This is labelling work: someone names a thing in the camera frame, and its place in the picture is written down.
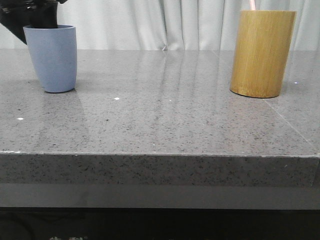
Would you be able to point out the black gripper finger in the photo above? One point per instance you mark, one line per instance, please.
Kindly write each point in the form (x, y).
(14, 21)
(42, 14)

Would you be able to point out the blue plastic cup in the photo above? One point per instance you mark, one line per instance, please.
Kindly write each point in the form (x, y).
(53, 53)

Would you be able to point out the pink chopstick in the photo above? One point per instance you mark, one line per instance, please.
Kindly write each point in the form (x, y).
(252, 4)

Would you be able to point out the white curtain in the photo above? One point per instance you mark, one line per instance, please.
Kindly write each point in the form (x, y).
(205, 25)

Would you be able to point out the bamboo cylinder holder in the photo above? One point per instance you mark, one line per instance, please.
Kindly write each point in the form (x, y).
(261, 52)

